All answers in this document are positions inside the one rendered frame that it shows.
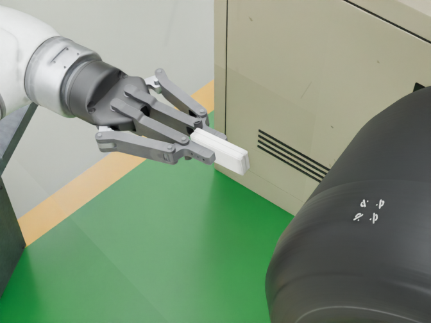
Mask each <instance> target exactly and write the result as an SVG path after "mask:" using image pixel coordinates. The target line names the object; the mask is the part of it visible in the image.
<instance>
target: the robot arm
mask: <svg viewBox="0 0 431 323"><path fill-rule="evenodd" d="M148 89H152V90H154V91H155V92H156V93H157V94H162V95H163V96H164V98H165V99H166V100H168V101H169V102H170V103H171V104H172V105H173V106H175V107H176V108H177V109H179V110H177V109H175V108H173V107H170V106H168V105H166V104H164V103H161V102H160V101H158V100H157V99H156V97H154V96H152V95H151V94H150V92H149V90H148ZM32 102H34V103H35V104H37V105H39V106H42V107H45V108H47V109H49V110H51V111H53V112H55V113H57V114H59V115H61V116H62V117H66V118H75V117H77V118H79V119H81V120H84V121H85V122H88V123H89V124H91V125H95V126H96V127H97V129H98V130H99V132H97V133H96V134H95V139H96V142H97V145H98V147H99V150H100V151H101V152H102V153H108V152H120V153H125V154H130V155H133V156H138V157H141V158H146V159H149V160H154V161H157V162H162V163H166V164H170V165H175V164H177V163H178V160H179V159H180V158H182V157H184V158H185V160H191V159H192V158H194V159H196V160H198V161H200V162H203V163H204V164H206V165H211V164H213V163H214V162H216V163H218V164H220V165H222V166H223V167H226V168H227V169H230V170H232V171H234V172H236V173H238V174H240V175H242V176H243V175H244V174H245V173H246V171H247V170H248V169H249V168H250V166H249V158H248V152H247V151H246V150H244V149H242V148H240V147H237V146H236V145H233V144H231V143H229V142H228V139H227V136H226V135H225V134H223V133H220V132H219V131H216V130H214V129H212V128H210V127H209V125H210V123H209V119H208V113H207V109H206V108H205V107H203V106H202V105H200V104H199V103H198V102H197V101H196V100H194V99H193V98H192V97H191V96H190V95H188V94H187V93H186V92H184V91H183V90H182V89H181V88H179V87H178V86H177V85H175V84H174V83H173V82H172V81H171V80H169V79H168V77H167V75H166V73H165V71H164V70H163V69H162V68H159V69H156V70H155V75H154V76H151V77H149V78H146V79H143V78H142V77H139V76H129V75H127V74H126V73H124V72H123V71H122V70H121V69H118V68H117V67H114V66H112V65H110V64H108V63H105V62H103V61H102V59H101V57H100V55H99V54H98V53H96V52H95V51H93V50H91V49H89V48H87V47H84V46H82V45H80V44H77V43H75V42H74V41H73V40H71V39H69V38H65V37H63V36H61V35H60V34H59V33H58V32H57V31H56V30H55V29H54V28H52V27H51V26H50V25H48V24H46V23H45V22H43V21H41V20H39V19H37V18H35V17H33V16H31V15H28V14H27V13H24V12H20V11H18V10H15V9H13V8H9V7H5V6H1V5H0V120H2V119H3V118H4V117H6V116H7V115H9V114H10V113H12V112H14V111H15V110H18V109H19V108H22V107H24V106H27V105H29V104H31V103H32ZM122 131H130V132H132V133H134V134H136V135H132V134H129V133H124V132H122ZM142 136H145V137H142ZM146 137H147V138H146ZM189 137H190V138H191V140H190V139H189Z"/></svg>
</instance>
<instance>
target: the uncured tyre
mask: <svg viewBox="0 0 431 323"><path fill-rule="evenodd" d="M361 197H379V198H390V199H392V200H391V202H390V203H389V205H388V207H387V209H386V211H385V213H384V216H383V218H382V221H381V223H380V225H379V226H368V225H359V224H348V223H349V221H350V218H351V215H352V213H353V211H354V208H355V205H356V204H357V202H358V201H359V199H360V198H361ZM265 288H266V298H267V305H268V309H269V316H270V320H271V323H431V86H429V87H425V88H422V89H419V90H417V91H415V92H412V93H410V94H408V95H406V96H404V97H402V98H401V99H399V100H397V101H396V102H394V103H393V104H392V105H390V106H388V107H387V108H386V109H384V110H383V111H381V112H380V113H378V114H377V115H375V116H374V117H373V118H372V119H370V120H369V121H368V122H367V123H366V124H365V125H364V126H363V127H362V128H361V129H360V130H359V132H358V133H357V134H356V135H355V137H354V138H353V140H352V141H351V142H350V143H349V145H348V146H347V148H346V149H345V150H344V151H343V153H342V154H341V155H340V157H339V158H338V159H337V161H336V162H335V163H334V165H333V166H332V168H331V169H330V170H329V171H328V173H327V174H326V176H325V177H324V178H323V179H322V181H321V182H320V184H318V186H317V187H316V189H315V190H314V191H313V193H312V194H311V195H310V197H309V198H308V199H307V201H306V202H305V204H304V205H303V206H302V207H301V209H300V210H299V212H298V213H297V214H296V215H295V217H294V218H293V219H292V220H291V222H290V223H289V225H288V226H287V227H286V228H285V230H284V231H283V233H282V234H281V236H280V237H279V239H278V241H277V244H276V247H275V250H274V252H273V255H272V258H271V261H270V263H269V266H268V269H267V273H266V282H265Z"/></svg>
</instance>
